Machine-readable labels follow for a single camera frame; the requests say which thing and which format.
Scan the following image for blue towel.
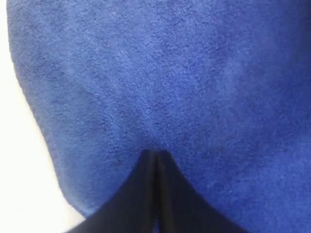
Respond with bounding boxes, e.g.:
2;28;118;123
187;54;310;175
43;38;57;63
7;0;311;233

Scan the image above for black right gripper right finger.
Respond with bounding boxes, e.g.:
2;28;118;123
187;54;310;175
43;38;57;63
156;150;245;233

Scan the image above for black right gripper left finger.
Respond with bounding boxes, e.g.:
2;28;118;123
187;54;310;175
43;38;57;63
68;150;156;233

